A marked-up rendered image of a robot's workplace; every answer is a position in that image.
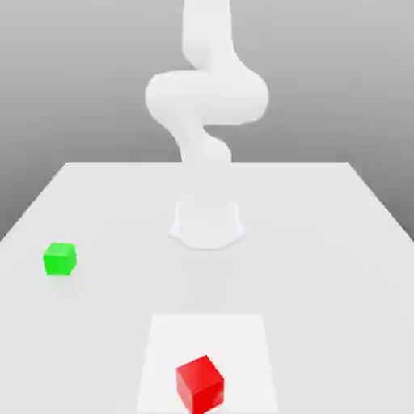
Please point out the small red cube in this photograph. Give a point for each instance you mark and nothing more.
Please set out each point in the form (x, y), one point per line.
(200, 385)

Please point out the small green cube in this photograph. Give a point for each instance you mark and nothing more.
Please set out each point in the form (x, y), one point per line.
(59, 260)

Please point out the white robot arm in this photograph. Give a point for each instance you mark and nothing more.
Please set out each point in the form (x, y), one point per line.
(207, 97)

